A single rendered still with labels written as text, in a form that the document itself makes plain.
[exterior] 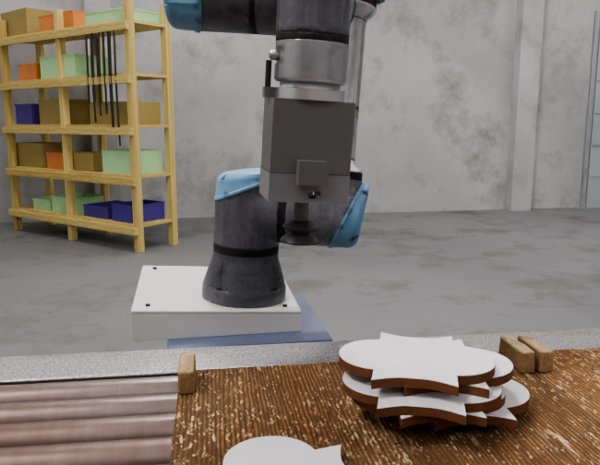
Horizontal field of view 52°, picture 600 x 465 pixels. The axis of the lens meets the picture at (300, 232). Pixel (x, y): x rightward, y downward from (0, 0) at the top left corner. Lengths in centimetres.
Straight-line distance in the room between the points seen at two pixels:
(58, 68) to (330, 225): 597
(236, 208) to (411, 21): 774
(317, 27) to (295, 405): 38
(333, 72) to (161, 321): 57
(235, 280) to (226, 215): 11
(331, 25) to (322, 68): 4
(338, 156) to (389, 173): 790
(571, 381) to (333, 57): 45
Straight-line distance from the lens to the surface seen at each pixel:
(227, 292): 106
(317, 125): 62
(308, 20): 62
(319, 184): 61
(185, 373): 68
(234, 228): 104
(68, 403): 75
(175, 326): 105
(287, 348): 87
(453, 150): 885
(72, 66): 672
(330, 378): 72
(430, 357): 63
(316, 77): 62
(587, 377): 79
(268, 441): 57
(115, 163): 622
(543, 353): 78
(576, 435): 66
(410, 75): 861
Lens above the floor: 122
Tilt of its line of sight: 10 degrees down
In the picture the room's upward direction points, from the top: straight up
